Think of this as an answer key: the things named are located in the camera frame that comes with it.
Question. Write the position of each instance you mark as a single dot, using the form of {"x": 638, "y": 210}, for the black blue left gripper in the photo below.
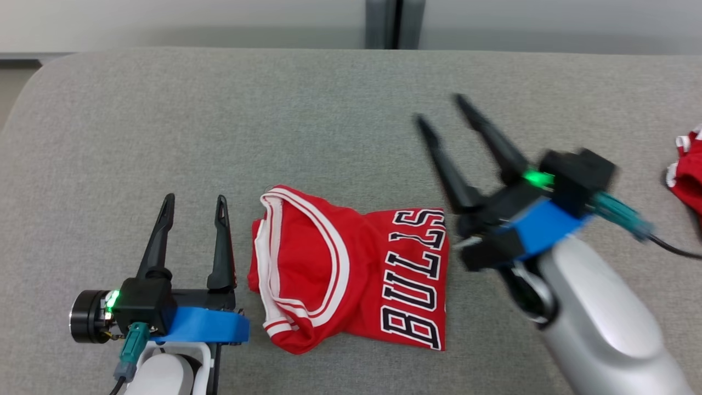
{"x": 208, "y": 326}

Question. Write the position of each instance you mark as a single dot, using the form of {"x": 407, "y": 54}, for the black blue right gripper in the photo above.
{"x": 540, "y": 227}

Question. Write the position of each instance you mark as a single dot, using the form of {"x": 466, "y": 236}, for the red Bulls basketball jersey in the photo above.
{"x": 340, "y": 274}

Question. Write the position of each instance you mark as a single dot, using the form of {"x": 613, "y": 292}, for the red shorts with white stripes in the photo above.
{"x": 688, "y": 181}

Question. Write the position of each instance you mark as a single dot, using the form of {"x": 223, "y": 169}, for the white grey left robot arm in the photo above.
{"x": 164, "y": 376}

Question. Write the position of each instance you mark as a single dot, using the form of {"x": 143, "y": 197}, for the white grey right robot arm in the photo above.
{"x": 603, "y": 329}

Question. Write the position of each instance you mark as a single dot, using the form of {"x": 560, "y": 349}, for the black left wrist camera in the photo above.
{"x": 145, "y": 302}

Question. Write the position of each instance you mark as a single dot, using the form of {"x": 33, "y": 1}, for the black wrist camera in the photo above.
{"x": 581, "y": 175}
{"x": 145, "y": 302}

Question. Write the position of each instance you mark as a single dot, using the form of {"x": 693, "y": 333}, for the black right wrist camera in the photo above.
{"x": 581, "y": 175}

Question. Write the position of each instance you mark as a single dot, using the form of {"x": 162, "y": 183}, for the grey partition post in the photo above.
{"x": 384, "y": 24}

